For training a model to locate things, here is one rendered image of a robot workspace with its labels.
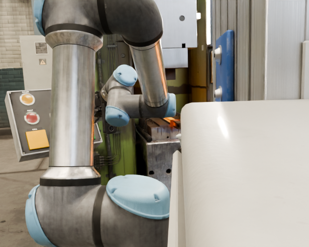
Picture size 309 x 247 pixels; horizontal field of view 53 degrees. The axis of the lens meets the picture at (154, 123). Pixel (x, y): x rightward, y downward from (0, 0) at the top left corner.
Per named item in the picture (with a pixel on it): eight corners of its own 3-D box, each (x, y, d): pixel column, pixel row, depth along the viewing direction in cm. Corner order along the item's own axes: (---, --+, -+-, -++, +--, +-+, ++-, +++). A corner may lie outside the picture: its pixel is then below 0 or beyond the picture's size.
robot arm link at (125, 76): (115, 80, 96) (118, 59, 100) (102, 97, 105) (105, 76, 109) (138, 88, 99) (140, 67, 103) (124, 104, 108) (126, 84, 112)
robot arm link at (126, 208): (170, 268, 53) (168, 192, 51) (94, 265, 55) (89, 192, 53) (174, 232, 65) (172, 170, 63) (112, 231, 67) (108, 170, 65)
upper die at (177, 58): (188, 67, 155) (187, 47, 154) (148, 68, 152) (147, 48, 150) (168, 69, 196) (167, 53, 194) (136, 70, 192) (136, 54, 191)
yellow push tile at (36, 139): (49, 146, 124) (45, 129, 126) (29, 150, 120) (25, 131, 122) (48, 148, 125) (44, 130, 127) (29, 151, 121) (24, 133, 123)
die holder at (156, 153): (221, 220, 165) (220, 137, 158) (150, 230, 158) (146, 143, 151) (189, 185, 219) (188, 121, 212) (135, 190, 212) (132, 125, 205)
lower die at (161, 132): (189, 137, 161) (189, 121, 159) (151, 140, 157) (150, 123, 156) (170, 125, 202) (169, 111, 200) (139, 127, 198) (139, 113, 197)
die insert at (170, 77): (175, 79, 165) (175, 68, 164) (162, 80, 164) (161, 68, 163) (163, 79, 194) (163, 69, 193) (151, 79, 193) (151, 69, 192)
